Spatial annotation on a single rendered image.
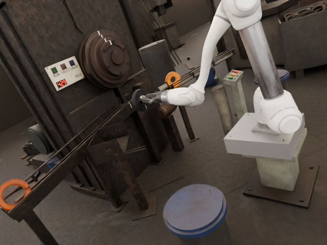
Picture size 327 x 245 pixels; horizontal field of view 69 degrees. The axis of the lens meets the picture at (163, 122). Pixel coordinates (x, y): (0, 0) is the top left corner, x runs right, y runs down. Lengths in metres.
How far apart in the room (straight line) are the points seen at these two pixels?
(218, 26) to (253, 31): 0.22
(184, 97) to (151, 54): 3.42
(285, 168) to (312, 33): 2.11
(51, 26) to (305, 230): 2.11
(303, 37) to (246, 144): 2.15
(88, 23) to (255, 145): 1.62
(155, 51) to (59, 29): 2.89
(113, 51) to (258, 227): 1.60
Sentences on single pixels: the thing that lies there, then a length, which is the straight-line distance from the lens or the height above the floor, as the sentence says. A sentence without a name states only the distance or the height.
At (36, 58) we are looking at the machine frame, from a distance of 1.94.
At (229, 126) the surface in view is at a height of 0.10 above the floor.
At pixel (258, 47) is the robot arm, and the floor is 1.01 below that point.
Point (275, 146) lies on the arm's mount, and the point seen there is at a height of 0.44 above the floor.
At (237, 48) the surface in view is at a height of 0.38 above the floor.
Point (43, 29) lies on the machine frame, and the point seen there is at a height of 1.48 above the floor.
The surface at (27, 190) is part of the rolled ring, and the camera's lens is 1.76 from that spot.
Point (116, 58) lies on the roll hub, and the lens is 1.99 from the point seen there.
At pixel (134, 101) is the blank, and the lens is 1.57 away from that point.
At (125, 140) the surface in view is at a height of 0.60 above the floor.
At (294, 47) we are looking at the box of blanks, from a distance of 3.45.
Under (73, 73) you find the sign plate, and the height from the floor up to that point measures 1.13.
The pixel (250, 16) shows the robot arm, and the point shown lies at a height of 1.15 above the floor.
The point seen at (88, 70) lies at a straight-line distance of 1.95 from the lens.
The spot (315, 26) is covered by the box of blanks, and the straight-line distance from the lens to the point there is 3.43.
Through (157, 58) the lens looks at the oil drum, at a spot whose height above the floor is 0.62.
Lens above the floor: 1.27
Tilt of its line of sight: 23 degrees down
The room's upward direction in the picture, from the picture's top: 21 degrees counter-clockwise
